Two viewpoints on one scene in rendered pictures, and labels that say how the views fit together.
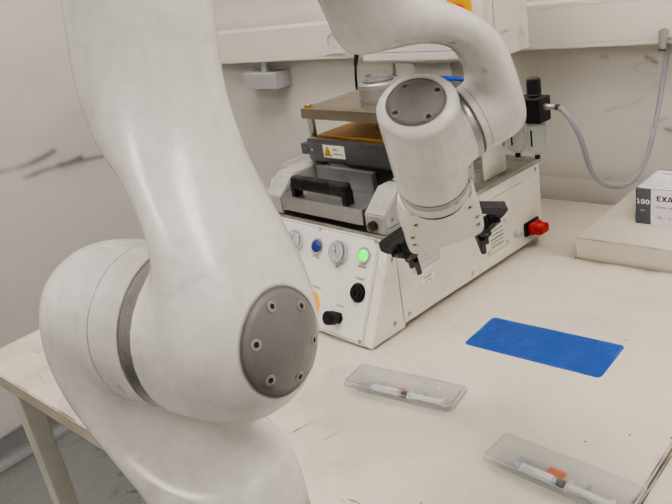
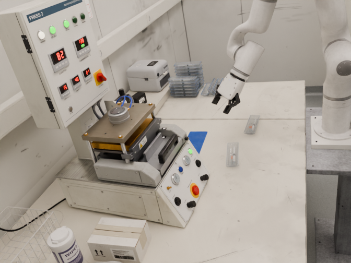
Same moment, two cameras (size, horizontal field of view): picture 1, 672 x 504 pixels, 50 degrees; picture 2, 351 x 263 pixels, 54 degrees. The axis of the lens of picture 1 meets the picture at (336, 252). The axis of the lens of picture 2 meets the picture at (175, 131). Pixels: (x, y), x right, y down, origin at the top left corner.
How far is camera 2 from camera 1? 198 cm
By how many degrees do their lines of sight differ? 97
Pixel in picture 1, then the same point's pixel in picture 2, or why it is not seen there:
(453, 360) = (209, 155)
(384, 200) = (178, 129)
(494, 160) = not seen: hidden behind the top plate
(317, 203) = (171, 153)
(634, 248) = not seen: hidden behind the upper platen
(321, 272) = (187, 175)
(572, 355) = (198, 137)
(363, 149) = (151, 129)
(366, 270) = (193, 154)
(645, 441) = (230, 121)
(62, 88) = not seen: outside the picture
